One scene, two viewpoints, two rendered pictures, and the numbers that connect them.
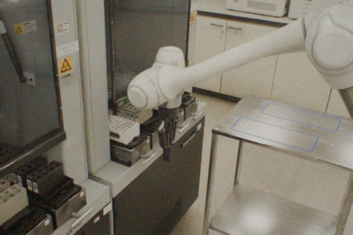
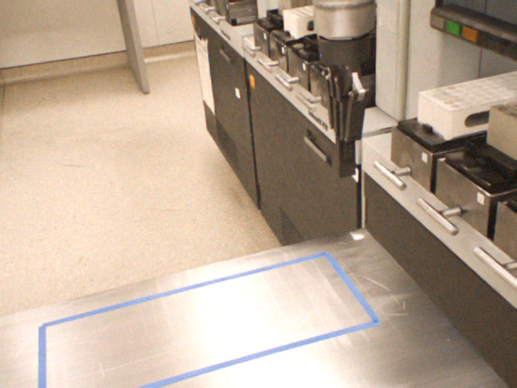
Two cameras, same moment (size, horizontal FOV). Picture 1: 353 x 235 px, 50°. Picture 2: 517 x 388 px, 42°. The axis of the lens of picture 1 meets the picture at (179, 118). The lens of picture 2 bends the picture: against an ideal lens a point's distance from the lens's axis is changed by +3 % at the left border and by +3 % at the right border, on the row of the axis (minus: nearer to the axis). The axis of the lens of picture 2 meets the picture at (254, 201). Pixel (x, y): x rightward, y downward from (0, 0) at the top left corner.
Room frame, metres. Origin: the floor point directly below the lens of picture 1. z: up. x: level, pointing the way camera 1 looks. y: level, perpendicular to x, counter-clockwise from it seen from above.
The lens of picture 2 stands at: (1.90, -0.72, 1.28)
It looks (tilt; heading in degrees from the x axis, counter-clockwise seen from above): 29 degrees down; 139
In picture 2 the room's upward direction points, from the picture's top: 6 degrees counter-clockwise
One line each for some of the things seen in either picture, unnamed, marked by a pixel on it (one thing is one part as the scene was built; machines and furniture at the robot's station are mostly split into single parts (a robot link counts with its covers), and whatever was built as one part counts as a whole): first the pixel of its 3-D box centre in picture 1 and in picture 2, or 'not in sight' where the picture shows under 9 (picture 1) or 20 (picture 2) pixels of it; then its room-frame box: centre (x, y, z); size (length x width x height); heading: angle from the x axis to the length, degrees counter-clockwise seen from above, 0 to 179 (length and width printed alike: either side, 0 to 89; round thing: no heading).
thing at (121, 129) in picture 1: (103, 125); (512, 101); (1.39, 0.31, 0.83); 0.30 x 0.10 x 0.06; 63
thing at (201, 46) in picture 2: not in sight; (202, 71); (-0.27, 0.92, 0.43); 0.27 x 0.02 x 0.36; 153
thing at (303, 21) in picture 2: not in sight; (342, 17); (0.75, 0.63, 0.83); 0.30 x 0.10 x 0.06; 63
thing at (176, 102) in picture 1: (169, 97); (343, 14); (1.25, 0.04, 1.03); 0.09 x 0.09 x 0.06
